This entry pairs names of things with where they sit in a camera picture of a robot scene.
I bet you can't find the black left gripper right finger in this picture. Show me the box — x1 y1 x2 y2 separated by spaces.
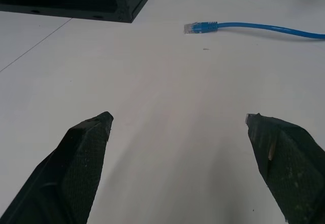
244 112 325 224

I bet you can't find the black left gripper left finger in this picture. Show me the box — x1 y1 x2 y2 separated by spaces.
0 111 114 224

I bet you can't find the blue ethernet cable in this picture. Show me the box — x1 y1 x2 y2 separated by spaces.
183 20 325 40

